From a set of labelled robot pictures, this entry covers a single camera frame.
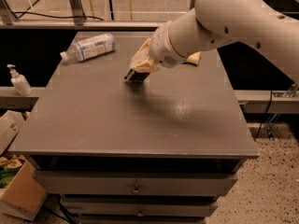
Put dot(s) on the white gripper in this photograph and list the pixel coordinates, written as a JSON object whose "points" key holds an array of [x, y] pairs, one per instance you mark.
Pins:
{"points": [[161, 49]]}

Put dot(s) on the black rxbar chocolate bar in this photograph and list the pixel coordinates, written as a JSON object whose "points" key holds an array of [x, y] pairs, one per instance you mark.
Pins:
{"points": [[134, 76]]}

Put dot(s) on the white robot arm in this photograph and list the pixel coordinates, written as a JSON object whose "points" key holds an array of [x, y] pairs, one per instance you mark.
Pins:
{"points": [[212, 24]]}

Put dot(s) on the clear plastic bottle blue label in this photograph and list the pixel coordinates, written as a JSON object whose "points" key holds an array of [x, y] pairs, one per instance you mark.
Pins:
{"points": [[89, 48]]}

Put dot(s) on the white pump dispenser bottle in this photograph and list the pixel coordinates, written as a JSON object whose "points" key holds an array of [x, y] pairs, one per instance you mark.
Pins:
{"points": [[19, 81]]}

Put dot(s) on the yellow sponge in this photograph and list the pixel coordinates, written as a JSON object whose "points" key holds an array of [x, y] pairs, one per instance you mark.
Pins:
{"points": [[194, 58]]}

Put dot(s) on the grey drawer cabinet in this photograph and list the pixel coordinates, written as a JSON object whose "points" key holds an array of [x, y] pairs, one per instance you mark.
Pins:
{"points": [[162, 151]]}

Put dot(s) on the open cardboard box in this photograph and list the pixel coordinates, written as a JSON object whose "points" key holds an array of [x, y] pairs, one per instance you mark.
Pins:
{"points": [[20, 195]]}

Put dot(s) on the metal railing frame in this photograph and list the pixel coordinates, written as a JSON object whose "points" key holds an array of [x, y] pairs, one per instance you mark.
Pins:
{"points": [[90, 15]]}

